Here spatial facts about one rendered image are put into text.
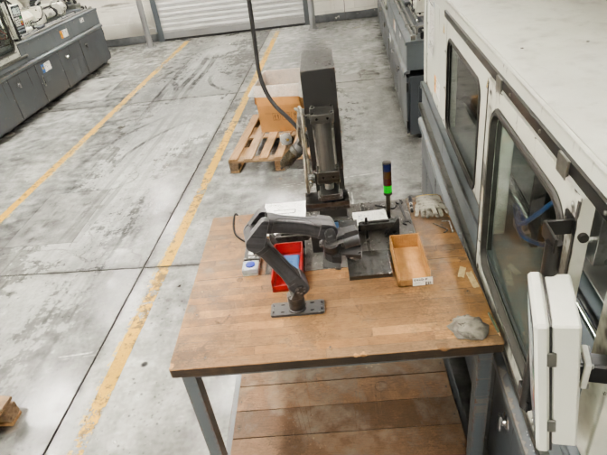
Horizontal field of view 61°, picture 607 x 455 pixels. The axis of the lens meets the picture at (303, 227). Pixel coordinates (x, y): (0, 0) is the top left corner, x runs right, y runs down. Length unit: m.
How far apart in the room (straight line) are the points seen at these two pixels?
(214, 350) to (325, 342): 0.39
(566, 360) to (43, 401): 2.82
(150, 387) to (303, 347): 1.49
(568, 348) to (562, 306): 0.08
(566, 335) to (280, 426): 1.62
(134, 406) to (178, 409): 0.26
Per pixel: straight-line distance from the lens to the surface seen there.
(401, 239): 2.16
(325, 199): 2.05
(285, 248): 2.20
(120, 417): 3.05
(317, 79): 1.97
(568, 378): 1.18
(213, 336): 1.91
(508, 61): 1.75
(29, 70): 8.51
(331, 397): 2.52
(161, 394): 3.06
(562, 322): 1.08
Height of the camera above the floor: 2.18
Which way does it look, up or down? 33 degrees down
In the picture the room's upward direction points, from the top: 8 degrees counter-clockwise
